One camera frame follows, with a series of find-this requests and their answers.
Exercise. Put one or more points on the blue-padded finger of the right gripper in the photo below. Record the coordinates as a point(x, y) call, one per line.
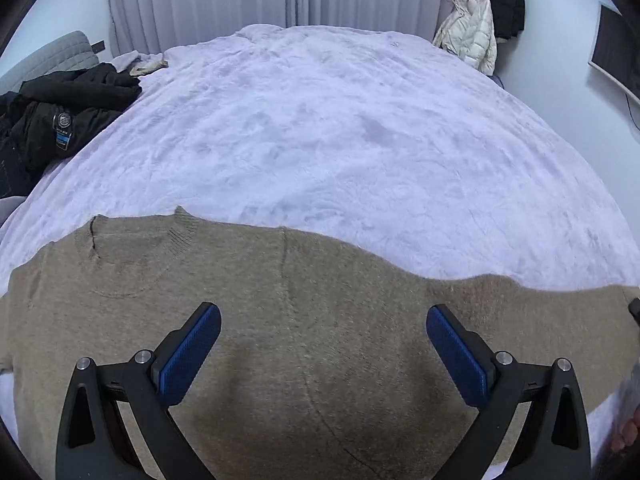
point(634, 310)

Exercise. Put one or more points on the white fluffy bed blanket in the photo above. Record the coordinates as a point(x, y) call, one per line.
point(376, 139)

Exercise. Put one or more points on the cream puffer jacket hanging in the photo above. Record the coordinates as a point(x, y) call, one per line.
point(468, 33)

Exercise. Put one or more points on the beige knit sweater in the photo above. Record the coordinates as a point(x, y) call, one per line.
point(322, 370)

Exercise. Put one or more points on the dark blue jeans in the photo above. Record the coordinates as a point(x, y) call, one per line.
point(14, 178)

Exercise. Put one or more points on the dark wall-mounted screen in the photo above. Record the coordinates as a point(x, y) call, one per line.
point(615, 52)

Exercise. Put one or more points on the grey headboard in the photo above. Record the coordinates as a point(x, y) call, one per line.
point(72, 51)

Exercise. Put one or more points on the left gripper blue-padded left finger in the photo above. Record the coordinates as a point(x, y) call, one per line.
point(93, 442)

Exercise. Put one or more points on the person's right hand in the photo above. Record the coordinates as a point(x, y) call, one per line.
point(626, 435)

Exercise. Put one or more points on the small beige cloth item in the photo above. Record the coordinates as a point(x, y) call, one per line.
point(142, 70)

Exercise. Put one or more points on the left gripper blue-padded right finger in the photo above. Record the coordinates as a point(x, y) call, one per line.
point(554, 441)

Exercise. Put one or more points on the black jacket with badge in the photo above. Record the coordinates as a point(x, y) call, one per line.
point(53, 117)

